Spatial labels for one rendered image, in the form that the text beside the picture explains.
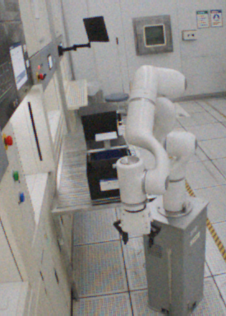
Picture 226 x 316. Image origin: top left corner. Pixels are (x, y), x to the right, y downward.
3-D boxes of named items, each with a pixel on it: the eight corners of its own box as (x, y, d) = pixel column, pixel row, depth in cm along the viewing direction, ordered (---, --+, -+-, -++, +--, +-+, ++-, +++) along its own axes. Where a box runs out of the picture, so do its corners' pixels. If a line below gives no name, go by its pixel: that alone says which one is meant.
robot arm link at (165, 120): (182, 161, 159) (149, 160, 165) (184, 141, 166) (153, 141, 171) (164, 85, 121) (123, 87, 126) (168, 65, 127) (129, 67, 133)
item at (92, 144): (131, 161, 231) (129, 144, 226) (89, 169, 230) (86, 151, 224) (124, 146, 258) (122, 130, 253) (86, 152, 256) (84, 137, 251)
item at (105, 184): (90, 200, 192) (85, 174, 185) (89, 178, 217) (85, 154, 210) (138, 193, 192) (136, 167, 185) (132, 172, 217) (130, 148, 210)
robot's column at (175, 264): (205, 295, 206) (209, 201, 175) (182, 324, 187) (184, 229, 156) (169, 281, 224) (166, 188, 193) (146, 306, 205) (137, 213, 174)
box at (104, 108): (120, 139, 272) (116, 109, 262) (85, 146, 270) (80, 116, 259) (114, 128, 298) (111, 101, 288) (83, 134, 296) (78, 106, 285)
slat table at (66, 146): (162, 290, 217) (156, 197, 186) (76, 302, 216) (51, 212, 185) (136, 195, 336) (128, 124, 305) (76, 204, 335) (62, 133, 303)
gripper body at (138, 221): (152, 197, 109) (154, 225, 113) (122, 195, 112) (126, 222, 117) (146, 211, 102) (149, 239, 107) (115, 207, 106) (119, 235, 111)
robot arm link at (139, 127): (177, 109, 111) (169, 198, 103) (133, 109, 117) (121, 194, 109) (173, 97, 103) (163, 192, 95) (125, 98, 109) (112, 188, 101)
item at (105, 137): (93, 195, 195) (85, 146, 182) (92, 179, 213) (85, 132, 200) (134, 189, 195) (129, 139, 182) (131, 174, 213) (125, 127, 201)
